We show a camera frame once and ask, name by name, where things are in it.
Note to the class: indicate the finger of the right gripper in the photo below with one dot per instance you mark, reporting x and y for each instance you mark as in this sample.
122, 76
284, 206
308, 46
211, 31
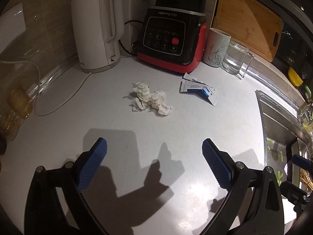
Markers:
302, 162
293, 193

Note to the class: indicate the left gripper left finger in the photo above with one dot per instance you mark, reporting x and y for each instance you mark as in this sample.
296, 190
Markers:
43, 210

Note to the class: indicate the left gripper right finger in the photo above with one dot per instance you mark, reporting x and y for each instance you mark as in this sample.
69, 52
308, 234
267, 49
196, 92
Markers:
265, 213

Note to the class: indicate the stainless steel sink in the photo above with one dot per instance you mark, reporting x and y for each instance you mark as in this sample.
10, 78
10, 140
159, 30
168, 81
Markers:
283, 138

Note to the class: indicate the yellow bowl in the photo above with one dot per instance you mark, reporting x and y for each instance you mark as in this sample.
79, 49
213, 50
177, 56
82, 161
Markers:
294, 78

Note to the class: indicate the blue white sachet wrapper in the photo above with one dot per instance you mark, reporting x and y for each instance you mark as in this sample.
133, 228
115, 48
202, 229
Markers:
205, 92

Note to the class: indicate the amber glass jar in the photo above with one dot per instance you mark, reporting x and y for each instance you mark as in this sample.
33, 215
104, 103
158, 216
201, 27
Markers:
20, 102

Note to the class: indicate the clear glass mug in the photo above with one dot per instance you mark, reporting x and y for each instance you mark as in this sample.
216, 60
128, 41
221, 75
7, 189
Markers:
237, 59

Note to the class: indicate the small torn white wrapper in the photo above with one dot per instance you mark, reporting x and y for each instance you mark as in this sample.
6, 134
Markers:
191, 78

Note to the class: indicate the crumpled white tissue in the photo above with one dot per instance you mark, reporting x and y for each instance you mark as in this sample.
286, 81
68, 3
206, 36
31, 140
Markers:
143, 98

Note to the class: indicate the white ceramic cup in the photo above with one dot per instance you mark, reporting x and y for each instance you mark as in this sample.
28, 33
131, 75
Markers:
216, 47

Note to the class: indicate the wooden cutting board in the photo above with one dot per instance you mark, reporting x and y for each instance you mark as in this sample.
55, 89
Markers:
251, 23

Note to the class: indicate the red black blender base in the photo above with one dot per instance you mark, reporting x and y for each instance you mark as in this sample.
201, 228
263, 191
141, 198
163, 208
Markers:
173, 35

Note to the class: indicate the white electric kettle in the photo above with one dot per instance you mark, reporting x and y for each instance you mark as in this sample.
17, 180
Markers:
98, 25

